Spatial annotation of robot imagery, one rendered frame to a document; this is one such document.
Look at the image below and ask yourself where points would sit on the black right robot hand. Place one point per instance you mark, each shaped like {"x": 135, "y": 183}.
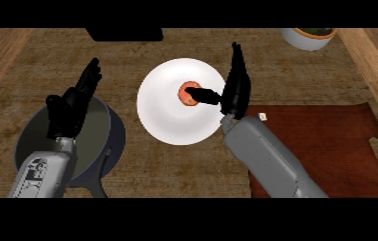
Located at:
{"x": 235, "y": 88}

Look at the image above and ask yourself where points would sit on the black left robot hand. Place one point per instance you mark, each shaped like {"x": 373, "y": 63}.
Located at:
{"x": 74, "y": 101}

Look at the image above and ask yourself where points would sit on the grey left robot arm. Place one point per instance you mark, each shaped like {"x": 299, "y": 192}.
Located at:
{"x": 43, "y": 171}

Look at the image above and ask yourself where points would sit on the orange squash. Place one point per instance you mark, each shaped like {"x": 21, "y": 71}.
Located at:
{"x": 185, "y": 97}

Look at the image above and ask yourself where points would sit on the white round plate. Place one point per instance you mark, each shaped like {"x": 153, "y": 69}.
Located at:
{"x": 170, "y": 118}

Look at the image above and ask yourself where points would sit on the reddish brown tray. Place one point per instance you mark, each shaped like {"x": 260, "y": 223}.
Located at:
{"x": 325, "y": 145}

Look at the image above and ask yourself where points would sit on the dark grey pan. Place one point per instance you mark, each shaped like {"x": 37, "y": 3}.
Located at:
{"x": 94, "y": 131}

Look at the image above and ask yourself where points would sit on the small white cube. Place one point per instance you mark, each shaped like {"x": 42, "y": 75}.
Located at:
{"x": 263, "y": 116}

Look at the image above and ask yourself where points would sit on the white plant pot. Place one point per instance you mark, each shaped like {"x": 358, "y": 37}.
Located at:
{"x": 309, "y": 37}

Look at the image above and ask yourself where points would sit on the black box appliance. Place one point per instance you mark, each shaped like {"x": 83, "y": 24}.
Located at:
{"x": 126, "y": 34}

